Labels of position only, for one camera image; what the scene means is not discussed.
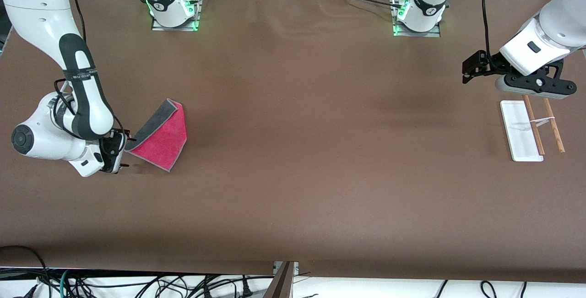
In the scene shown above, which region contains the looped black floor cable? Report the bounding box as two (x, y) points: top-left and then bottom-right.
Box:
(479, 280), (499, 298)

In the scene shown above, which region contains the silver metal bracket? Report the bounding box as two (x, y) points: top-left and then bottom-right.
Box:
(273, 261), (300, 277)

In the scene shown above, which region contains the tangle of black floor cables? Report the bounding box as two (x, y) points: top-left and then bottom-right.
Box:
(69, 273), (276, 298)

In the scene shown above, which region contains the white rack with wooden rods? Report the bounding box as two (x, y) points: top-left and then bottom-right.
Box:
(499, 94), (566, 163)

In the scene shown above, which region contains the brown table cover sheet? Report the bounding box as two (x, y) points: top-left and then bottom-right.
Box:
(0, 0), (586, 285)

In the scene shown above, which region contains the red and grey towel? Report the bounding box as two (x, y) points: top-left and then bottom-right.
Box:
(124, 98), (188, 173)

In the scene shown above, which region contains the teal floor cable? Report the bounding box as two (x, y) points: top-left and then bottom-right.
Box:
(58, 269), (71, 298)

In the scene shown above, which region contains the thick black floor cable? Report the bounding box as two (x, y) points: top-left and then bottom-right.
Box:
(0, 245), (52, 298)

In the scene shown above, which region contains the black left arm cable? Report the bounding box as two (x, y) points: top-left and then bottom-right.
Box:
(481, 0), (499, 60)

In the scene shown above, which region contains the brown table leg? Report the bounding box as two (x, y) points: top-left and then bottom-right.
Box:
(263, 261), (296, 298)

